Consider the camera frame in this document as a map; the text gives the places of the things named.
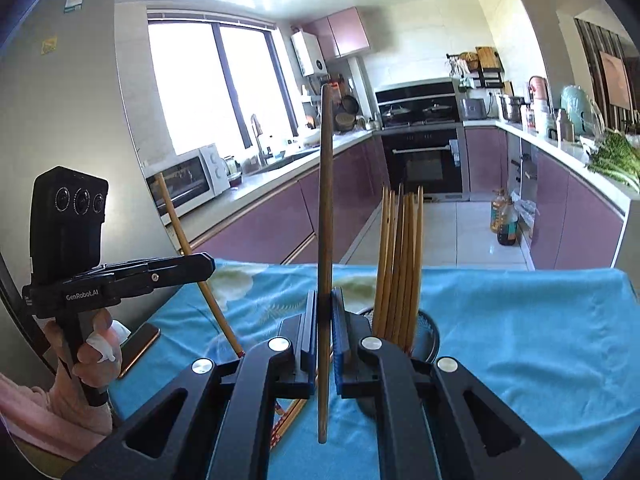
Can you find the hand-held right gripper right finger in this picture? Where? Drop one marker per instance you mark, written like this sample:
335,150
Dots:
339,340

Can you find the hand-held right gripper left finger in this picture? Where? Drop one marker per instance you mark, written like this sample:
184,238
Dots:
311,330

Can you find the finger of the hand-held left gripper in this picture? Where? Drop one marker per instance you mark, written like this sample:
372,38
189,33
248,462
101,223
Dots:
170,272
150,261

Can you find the black mesh utensil holder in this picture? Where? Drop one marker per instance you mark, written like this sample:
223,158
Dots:
427,332

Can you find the bunch of wooden chopsticks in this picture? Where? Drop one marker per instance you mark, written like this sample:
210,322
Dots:
397,270

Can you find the person's left forearm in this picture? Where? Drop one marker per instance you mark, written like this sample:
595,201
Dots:
40,415

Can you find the person's left hand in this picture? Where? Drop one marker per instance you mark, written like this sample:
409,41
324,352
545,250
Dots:
90,360

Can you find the smartphone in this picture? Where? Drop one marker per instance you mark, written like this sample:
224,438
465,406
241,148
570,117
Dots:
140,347

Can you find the white microwave oven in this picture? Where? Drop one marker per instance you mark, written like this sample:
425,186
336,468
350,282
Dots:
185,185

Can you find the grey refrigerator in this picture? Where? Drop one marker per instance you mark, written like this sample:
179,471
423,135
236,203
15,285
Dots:
75,110

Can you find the pink base cabinet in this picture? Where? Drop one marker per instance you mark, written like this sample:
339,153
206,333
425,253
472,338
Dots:
575,210
280,220

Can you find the metal kitchen faucet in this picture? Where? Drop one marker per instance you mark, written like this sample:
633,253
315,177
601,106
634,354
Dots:
256,135

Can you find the kitchen sink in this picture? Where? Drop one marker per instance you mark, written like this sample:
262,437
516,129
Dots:
290,160

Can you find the yellow sticker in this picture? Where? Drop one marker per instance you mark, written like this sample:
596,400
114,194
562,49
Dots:
49,46

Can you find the kitchen window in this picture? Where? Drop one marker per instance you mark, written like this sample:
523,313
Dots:
190,85

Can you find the blue floral tablecloth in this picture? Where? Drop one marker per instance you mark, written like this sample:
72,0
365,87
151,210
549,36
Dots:
525,335

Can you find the white cooking pot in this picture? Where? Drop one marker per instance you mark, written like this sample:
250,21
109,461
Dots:
310,136

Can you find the black integrated stove oven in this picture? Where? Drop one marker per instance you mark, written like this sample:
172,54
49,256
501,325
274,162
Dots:
425,160

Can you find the yellow oil bottle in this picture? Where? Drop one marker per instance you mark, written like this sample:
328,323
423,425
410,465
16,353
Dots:
496,212

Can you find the cooking oil bottles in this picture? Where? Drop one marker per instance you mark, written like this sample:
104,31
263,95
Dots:
509,225

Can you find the woven bamboo basket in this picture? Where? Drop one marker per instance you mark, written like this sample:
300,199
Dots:
345,122

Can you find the clear plastic bag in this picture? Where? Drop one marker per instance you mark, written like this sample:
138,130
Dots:
526,215

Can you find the hanging black pan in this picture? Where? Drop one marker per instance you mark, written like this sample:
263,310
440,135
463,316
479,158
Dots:
350,105

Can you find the wok with glass lid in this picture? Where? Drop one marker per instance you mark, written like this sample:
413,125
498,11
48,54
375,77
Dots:
397,110
436,108

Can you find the white water heater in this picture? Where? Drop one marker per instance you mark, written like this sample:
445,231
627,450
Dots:
310,55

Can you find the steel stockpot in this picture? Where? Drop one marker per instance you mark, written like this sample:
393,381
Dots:
511,107

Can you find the steel thermos bottle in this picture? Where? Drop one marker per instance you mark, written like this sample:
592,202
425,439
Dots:
565,127

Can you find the wooden cutting board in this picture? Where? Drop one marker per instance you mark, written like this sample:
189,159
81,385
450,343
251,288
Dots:
487,59

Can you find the pink kettle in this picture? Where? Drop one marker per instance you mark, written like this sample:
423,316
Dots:
539,87

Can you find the green leafy vegetables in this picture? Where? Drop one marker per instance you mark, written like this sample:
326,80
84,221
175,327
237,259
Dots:
617,157

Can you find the mint green appliance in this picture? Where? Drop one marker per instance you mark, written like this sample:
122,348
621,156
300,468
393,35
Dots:
580,107

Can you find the pink wall cabinet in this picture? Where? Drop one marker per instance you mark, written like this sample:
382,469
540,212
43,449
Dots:
345,32

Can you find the black wall rack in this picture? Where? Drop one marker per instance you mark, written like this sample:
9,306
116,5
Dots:
492,81

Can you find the pink wall painting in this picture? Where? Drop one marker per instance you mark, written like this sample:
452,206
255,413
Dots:
616,80

